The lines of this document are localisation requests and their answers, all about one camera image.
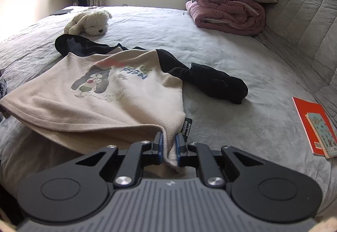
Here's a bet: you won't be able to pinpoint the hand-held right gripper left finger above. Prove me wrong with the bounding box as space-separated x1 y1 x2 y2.
74 132 164 188

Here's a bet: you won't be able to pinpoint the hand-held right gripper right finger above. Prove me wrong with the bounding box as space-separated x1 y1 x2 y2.
174 133 266 188

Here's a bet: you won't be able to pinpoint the beige and black sweatshirt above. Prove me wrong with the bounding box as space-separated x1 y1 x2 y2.
0 34 249 177

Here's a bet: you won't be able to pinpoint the red book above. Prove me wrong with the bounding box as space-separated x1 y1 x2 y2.
292 97 337 156

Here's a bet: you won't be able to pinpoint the small teal book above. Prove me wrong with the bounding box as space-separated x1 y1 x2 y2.
305 112 337 159

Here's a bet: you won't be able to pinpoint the white plush dog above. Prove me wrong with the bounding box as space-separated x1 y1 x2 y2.
64 9 112 36

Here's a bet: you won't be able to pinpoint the dark tablet case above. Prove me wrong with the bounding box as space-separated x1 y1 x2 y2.
50 8 73 16

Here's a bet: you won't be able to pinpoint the dark patterned cloth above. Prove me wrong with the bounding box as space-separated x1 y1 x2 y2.
0 69 8 119

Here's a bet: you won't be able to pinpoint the grey padded headboard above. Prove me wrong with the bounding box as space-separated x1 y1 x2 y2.
254 0 337 122

